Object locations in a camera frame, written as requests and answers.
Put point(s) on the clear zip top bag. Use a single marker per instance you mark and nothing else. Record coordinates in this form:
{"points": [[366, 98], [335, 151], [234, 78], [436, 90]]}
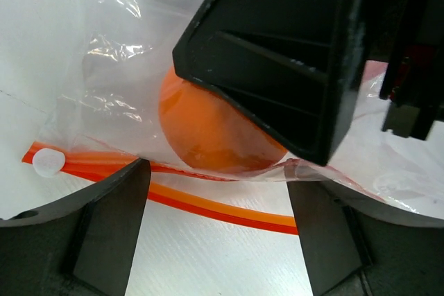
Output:
{"points": [[108, 114]]}

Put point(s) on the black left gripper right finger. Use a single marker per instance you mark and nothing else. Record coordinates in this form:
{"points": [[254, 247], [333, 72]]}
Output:
{"points": [[356, 245]]}

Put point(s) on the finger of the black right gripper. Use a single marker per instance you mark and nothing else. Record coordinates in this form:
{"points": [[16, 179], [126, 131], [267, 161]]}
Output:
{"points": [[293, 67]]}

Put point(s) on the fake orange fruit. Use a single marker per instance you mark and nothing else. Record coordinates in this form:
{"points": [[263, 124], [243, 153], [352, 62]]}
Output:
{"points": [[207, 133]]}

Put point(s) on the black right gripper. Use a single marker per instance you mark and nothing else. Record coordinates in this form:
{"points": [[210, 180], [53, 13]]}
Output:
{"points": [[407, 35]]}

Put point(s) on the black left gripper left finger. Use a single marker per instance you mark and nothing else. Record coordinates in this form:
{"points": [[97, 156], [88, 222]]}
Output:
{"points": [[81, 244]]}

